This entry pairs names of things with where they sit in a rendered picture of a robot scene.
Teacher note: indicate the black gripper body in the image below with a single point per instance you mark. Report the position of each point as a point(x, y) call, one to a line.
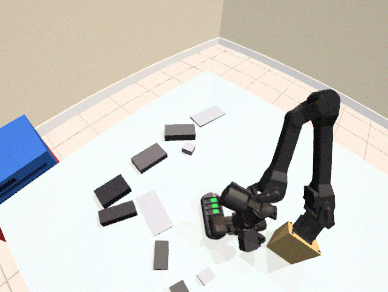
point(217, 224)

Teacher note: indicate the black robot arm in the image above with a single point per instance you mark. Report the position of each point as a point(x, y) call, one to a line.
point(322, 109)

